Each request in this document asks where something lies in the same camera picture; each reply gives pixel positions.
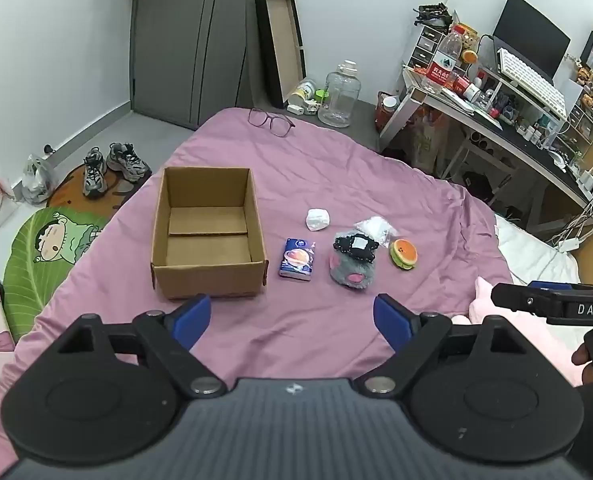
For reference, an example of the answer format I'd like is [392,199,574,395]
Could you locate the burger plush toy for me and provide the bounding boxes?
[389,238,420,271]

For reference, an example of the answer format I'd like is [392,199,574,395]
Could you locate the pink bed cover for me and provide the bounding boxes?
[0,106,516,480]

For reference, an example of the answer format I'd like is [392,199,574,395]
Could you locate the white keyboard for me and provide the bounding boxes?
[496,48,569,117]

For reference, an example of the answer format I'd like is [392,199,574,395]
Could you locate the white duvet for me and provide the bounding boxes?
[493,212,583,287]

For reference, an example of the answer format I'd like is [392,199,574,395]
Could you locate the dark-framed eyeglasses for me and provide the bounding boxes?
[248,107,296,137]

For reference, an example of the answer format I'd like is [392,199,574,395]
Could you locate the person's right hand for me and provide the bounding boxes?
[571,342,593,386]

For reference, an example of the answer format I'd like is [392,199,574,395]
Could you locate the black computer monitor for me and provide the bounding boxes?
[492,0,571,87]

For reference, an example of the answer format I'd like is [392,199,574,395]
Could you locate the long black cardboard lid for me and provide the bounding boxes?
[254,0,308,109]

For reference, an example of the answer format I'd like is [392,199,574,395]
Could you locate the white-framed black desk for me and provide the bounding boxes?
[379,66,593,241]

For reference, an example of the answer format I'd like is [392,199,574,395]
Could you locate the printed paper bag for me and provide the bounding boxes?
[410,109,450,177]

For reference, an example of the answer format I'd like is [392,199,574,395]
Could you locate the white crumpled wad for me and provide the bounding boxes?
[305,207,331,232]

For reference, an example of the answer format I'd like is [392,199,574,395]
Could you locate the blue tissue pack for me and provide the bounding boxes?
[278,238,317,282]

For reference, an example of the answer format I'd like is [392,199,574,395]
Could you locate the brown floor rug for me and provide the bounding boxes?
[46,160,148,211]

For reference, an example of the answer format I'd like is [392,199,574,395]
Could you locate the red label water bottle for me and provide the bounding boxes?
[420,24,464,95]

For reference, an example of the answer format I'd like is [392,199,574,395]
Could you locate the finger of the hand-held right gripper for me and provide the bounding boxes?
[527,281,593,293]
[491,283,568,315]

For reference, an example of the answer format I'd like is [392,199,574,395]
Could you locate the grey door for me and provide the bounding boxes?
[129,0,278,131]

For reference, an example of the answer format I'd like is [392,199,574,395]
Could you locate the black model figure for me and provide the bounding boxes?
[413,2,458,27]

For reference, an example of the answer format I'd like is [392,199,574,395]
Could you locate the white power strip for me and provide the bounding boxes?
[576,166,593,202]

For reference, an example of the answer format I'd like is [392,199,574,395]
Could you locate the grey sneaker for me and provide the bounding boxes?
[82,147,109,197]
[106,142,152,182]

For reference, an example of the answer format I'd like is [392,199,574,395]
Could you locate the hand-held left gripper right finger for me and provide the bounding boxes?
[363,294,521,396]

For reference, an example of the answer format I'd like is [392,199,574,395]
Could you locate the large clear water jug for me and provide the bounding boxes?
[317,60,362,128]

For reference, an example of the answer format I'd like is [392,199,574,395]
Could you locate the brown cardboard box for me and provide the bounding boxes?
[150,166,270,301]

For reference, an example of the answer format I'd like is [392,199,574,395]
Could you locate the white-lidded jar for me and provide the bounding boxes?
[289,78,318,106]

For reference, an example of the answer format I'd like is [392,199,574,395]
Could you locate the white drawer organiser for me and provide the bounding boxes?
[409,21,453,74]

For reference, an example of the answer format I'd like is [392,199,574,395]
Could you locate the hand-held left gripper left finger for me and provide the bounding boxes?
[56,294,228,397]

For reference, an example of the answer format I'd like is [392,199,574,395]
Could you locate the green leaf cartoon rug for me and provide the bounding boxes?
[2,206,108,342]

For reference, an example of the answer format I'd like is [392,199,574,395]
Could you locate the pink plush pillow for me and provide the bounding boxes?
[451,277,593,387]

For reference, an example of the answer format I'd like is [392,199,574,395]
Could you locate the filled clear plastic bag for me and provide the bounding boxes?
[22,154,57,205]

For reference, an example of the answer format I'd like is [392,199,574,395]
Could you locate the grey fluffy plush toy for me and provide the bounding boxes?
[329,251,377,291]

